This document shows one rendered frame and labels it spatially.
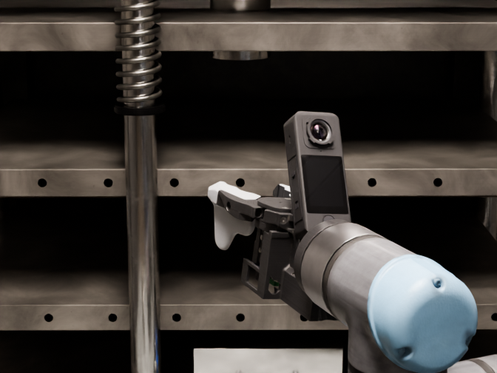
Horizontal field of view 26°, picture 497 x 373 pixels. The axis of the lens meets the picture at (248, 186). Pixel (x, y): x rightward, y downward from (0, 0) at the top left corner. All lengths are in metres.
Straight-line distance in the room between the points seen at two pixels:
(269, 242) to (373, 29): 0.98
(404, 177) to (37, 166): 0.64
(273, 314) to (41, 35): 0.64
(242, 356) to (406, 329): 1.22
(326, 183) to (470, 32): 1.00
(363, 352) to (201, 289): 1.24
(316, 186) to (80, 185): 1.02
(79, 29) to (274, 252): 1.01
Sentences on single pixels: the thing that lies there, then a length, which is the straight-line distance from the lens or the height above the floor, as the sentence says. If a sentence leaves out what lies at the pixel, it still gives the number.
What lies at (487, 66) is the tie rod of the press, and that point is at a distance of 2.52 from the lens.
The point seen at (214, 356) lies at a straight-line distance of 1.97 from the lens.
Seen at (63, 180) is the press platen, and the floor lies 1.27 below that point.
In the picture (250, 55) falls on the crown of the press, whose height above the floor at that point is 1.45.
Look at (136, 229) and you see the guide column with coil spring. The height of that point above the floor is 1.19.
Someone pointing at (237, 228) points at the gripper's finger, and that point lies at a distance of 1.00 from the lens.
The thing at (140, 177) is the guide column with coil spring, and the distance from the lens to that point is 1.83.
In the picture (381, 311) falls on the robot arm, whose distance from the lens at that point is 0.77.
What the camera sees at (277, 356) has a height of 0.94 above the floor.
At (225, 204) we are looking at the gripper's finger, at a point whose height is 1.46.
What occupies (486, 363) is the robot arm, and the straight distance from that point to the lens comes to 0.88.
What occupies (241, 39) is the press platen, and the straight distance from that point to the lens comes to 1.86.
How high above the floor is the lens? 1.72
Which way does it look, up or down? 14 degrees down
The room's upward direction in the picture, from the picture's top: straight up
